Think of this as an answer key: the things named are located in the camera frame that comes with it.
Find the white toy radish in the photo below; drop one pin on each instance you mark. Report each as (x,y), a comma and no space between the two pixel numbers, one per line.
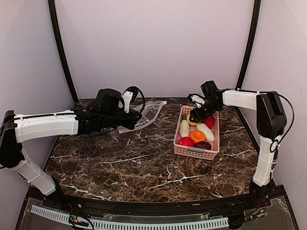
(184,128)
(206,131)

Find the red toy strawberry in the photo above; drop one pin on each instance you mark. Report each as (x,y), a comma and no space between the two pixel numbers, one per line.
(209,122)

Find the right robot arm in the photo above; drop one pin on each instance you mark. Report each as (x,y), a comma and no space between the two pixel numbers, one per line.
(271,126)

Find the red toy apple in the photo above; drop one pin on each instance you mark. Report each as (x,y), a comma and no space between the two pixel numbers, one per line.
(186,141)

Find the white toy radish left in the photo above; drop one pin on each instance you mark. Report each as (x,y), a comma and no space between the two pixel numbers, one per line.
(184,128)

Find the dark red toy beet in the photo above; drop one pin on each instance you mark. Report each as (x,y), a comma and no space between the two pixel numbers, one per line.
(203,145)

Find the yellow toy lemon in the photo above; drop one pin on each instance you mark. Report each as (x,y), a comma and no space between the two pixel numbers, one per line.
(191,122)

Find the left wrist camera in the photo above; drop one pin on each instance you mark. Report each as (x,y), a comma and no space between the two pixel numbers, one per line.
(129,96)

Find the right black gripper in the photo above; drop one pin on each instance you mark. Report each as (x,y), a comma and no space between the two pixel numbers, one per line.
(197,119)

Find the orange toy tangerine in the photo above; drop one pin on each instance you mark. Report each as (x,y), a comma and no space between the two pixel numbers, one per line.
(197,136)

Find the right black frame post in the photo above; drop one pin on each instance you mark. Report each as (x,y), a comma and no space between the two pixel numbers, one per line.
(250,43)

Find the white toy radish right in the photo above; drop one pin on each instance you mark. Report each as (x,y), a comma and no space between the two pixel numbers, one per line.
(206,131)

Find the black frame post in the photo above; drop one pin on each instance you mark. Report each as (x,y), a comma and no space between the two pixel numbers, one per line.
(250,43)
(61,51)

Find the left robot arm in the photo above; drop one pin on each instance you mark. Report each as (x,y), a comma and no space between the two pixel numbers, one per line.
(110,109)

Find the pink plastic basket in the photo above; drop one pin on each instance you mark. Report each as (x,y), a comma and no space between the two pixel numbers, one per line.
(196,152)

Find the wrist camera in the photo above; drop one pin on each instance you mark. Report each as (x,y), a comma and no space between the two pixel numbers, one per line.
(196,99)
(129,96)

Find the black front rail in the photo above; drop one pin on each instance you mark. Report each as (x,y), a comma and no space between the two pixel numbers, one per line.
(229,206)

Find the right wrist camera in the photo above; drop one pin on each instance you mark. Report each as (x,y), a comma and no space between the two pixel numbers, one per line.
(196,99)

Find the clear zip top bag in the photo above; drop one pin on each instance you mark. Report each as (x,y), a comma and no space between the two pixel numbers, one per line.
(149,114)

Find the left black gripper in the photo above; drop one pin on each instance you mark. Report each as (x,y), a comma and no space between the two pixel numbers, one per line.
(135,117)

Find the left black frame post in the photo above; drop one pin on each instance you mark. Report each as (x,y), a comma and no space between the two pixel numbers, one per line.
(61,51)

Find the white slotted cable duct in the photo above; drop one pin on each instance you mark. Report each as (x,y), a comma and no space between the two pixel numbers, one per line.
(126,222)

